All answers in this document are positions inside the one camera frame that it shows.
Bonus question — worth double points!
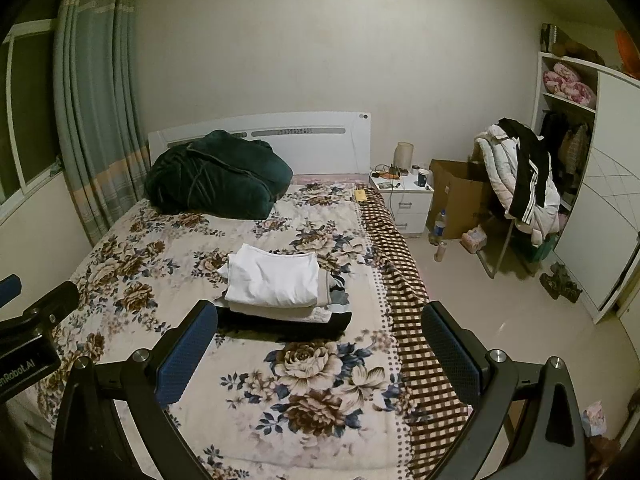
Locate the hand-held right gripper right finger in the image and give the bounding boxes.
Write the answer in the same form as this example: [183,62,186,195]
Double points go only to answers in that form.
[421,301,588,480]

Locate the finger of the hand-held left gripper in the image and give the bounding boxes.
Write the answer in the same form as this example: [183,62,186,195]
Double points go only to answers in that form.
[0,274,22,306]
[0,281,81,336]

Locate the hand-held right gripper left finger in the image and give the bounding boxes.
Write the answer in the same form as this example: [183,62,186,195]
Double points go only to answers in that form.
[52,300,218,480]

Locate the white t-shirt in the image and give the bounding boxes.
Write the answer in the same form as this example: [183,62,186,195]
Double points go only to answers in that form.
[217,243,321,308]

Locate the brown checked blanket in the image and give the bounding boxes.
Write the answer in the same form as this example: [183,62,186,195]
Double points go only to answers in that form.
[357,187,471,480]

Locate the beige folded garment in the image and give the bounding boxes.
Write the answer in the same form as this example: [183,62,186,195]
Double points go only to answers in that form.
[224,300,321,322]

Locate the black folded garment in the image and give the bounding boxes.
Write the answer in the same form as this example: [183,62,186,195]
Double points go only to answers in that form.
[215,300,353,342]

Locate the pink tissue pack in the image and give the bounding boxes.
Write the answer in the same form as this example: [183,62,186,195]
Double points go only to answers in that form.
[461,225,488,256]

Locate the metal folding chair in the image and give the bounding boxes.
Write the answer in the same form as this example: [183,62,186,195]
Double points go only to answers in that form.
[475,217,536,281]

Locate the floral blanket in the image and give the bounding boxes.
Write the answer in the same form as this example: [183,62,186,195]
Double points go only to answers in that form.
[35,182,416,480]

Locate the grey patterned folded garment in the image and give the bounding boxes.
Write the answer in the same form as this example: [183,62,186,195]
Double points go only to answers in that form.
[312,270,353,323]

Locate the dark patterned slippers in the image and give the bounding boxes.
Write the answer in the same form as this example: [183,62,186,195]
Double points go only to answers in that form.
[539,262,583,303]

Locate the white nightstand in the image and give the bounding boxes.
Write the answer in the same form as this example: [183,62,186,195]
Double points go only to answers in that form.
[369,167,435,238]

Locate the cardboard box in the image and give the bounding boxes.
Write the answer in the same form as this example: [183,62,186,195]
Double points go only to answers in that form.
[427,159,501,240]

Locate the pale pink packet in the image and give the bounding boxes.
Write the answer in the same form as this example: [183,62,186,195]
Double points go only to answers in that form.
[581,400,607,437]

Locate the dark green quilt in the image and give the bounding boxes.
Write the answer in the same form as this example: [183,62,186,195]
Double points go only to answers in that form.
[145,130,294,221]

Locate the window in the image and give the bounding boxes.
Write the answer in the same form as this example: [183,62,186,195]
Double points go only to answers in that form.
[0,17,63,206]

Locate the black striped trousers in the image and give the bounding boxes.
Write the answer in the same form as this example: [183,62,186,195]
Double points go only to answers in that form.
[497,117,556,226]

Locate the grey-green striped curtain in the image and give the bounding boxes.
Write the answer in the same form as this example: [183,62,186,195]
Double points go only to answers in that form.
[52,0,151,246]

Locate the beige table lamp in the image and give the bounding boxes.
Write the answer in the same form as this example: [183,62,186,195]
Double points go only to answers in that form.
[395,141,416,171]

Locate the pink bed sheet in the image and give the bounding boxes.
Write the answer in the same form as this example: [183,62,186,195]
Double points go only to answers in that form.
[290,173,373,187]

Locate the white wardrobe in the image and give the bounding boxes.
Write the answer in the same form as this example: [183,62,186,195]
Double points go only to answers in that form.
[530,50,640,326]

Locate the brown hanging garment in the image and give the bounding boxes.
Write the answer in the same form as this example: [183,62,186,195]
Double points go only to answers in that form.
[557,122,591,171]

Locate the dark hanging garment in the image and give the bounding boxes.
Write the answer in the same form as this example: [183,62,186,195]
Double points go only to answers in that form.
[539,110,568,161]

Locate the white bed headboard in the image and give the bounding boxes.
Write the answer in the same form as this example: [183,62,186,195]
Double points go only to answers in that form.
[147,111,373,188]

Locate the pink floral pillow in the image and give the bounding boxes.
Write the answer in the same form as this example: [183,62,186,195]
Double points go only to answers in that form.
[543,62,583,91]
[560,81,597,107]

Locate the brown bag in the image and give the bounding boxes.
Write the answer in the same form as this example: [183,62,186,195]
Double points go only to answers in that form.
[552,30,606,66]

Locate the dark green box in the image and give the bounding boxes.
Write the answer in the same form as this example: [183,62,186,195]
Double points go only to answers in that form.
[540,22,566,53]

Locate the orange bag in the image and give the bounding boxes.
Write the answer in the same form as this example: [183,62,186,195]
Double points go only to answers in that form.
[615,29,640,76]

